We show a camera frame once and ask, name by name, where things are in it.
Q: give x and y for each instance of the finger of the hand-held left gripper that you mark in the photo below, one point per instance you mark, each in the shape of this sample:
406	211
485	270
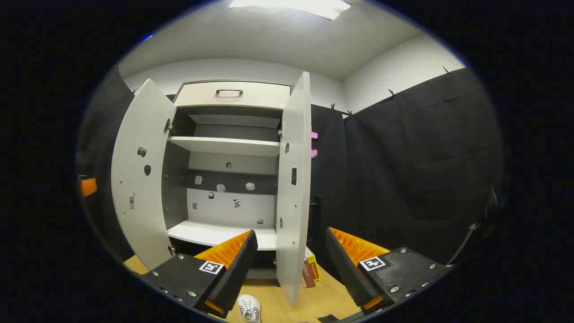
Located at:
88	187

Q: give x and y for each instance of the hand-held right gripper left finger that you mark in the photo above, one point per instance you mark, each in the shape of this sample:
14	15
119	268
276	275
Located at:
237	264

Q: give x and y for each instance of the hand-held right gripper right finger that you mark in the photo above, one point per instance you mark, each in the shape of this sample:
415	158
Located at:
343	264

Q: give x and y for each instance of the white striped shoe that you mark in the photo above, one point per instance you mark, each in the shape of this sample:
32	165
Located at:
249	309

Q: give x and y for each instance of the white shoe cabinet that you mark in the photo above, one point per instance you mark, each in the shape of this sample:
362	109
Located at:
251	163

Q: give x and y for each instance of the white cabinet shelf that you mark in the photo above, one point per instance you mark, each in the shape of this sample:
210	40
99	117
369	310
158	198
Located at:
224	146

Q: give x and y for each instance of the cream cabinet drawer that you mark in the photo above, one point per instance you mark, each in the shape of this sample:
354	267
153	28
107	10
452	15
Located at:
264	96

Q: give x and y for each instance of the yellow book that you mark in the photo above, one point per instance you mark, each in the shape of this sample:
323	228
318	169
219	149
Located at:
314	264

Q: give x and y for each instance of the ceiling light panel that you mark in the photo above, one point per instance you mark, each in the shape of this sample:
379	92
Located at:
291	6

